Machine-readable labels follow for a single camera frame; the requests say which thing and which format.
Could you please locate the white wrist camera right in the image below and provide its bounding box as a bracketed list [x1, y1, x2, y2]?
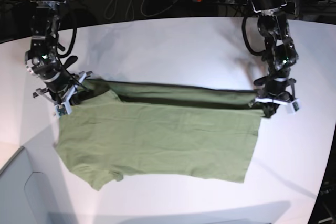
[54, 103, 72, 118]

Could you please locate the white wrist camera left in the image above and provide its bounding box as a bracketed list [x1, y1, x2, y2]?
[285, 99, 301, 114]

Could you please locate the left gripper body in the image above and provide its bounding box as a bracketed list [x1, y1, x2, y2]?
[253, 76, 296, 106]

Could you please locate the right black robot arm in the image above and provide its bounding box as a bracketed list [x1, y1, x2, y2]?
[24, 0, 92, 115]

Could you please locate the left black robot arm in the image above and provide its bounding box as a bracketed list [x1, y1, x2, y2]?
[241, 0, 299, 118]

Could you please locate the grey looped cable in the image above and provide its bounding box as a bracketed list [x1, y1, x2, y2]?
[103, 0, 182, 20]

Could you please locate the green T-shirt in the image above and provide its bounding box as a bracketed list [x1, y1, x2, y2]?
[55, 80, 264, 190]

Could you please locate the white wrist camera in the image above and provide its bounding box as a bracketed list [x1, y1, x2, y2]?
[285, 99, 301, 114]
[54, 103, 72, 118]

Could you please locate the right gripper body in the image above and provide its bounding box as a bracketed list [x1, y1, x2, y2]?
[33, 71, 92, 108]

